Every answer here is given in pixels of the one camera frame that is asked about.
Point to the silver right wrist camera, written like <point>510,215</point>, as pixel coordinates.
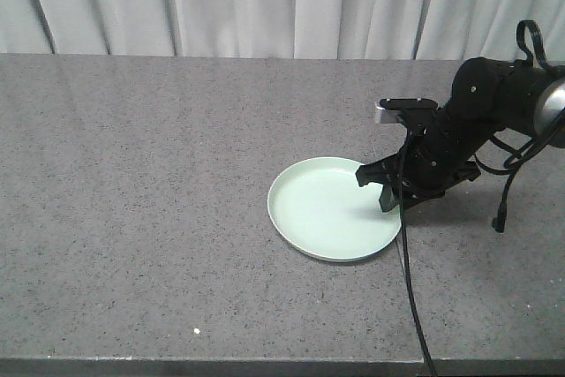
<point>389,110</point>

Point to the light green round plate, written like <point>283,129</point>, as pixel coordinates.
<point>317,206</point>

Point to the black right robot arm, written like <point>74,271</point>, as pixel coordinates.
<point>487,96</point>

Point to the white pleated curtain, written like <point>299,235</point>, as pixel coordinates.
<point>307,29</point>

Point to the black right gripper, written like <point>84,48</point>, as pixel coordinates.
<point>435,157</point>

